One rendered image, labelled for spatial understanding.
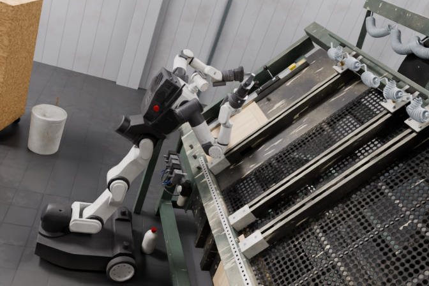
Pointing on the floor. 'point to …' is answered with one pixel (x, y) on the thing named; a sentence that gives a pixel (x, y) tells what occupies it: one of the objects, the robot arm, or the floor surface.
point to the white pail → (46, 128)
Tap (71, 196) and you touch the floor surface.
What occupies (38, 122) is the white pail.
